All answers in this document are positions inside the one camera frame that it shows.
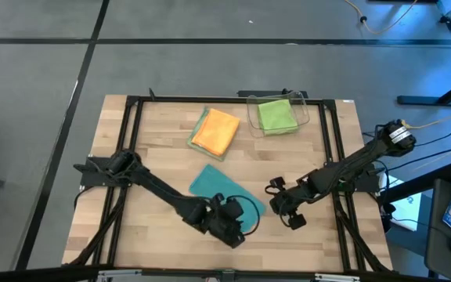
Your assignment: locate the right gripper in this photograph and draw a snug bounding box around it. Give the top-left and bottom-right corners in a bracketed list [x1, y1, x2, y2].
[268, 176, 317, 231]

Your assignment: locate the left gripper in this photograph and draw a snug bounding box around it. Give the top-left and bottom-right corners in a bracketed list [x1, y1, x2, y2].
[178, 192, 247, 250]

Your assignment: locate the teal microfiber towel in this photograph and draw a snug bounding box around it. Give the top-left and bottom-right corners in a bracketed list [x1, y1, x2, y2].
[188, 163, 268, 234]

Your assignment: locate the pale green microfiber towel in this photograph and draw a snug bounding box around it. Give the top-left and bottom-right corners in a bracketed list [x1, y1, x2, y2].
[186, 105, 226, 161]

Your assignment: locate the lime green microfiber towel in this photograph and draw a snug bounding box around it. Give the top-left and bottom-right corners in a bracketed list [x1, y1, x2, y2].
[257, 99, 299, 136]

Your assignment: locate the orange microfiber towel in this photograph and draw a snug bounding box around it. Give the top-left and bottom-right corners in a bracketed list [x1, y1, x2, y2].
[191, 108, 241, 157]

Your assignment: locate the clear plastic bin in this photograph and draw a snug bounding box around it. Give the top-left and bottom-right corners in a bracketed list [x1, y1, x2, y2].
[246, 90, 311, 139]

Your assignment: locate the black flat base bar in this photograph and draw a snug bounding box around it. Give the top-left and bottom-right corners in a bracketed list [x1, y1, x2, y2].
[237, 89, 309, 99]

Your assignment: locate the dark grey desk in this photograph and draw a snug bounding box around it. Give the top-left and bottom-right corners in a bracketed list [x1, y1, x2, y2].
[424, 179, 451, 280]

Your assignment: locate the black crossbeam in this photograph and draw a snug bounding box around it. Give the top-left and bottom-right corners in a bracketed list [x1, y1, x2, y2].
[0, 264, 451, 282]

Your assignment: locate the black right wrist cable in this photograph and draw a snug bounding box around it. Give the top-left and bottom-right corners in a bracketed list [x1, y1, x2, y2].
[263, 183, 294, 229]

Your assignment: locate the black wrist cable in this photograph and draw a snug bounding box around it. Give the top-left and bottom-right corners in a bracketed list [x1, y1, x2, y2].
[263, 183, 294, 229]
[225, 194, 262, 237]

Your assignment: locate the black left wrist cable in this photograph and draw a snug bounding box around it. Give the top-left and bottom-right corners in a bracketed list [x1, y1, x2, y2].
[225, 194, 262, 237]

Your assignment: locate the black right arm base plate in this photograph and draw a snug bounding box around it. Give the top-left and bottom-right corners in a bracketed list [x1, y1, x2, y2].
[324, 161, 381, 193]

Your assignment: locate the silver metal bracket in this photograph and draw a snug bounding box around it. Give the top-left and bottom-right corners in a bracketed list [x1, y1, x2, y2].
[314, 273, 362, 282]
[97, 269, 143, 282]

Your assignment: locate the black aluminium table frame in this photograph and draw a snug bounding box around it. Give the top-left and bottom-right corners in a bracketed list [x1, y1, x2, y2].
[63, 88, 394, 275]

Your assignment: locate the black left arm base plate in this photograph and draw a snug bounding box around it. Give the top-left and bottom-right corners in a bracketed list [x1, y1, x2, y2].
[73, 155, 137, 188]

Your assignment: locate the black desk leg frame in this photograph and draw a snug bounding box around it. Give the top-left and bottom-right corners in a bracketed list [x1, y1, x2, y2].
[396, 72, 451, 107]

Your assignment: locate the yellow power plug cord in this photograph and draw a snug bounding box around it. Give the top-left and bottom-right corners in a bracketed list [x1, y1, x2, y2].
[401, 114, 451, 130]

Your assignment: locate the yellow floor cable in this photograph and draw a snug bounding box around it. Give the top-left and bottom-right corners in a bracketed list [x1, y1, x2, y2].
[345, 0, 418, 34]

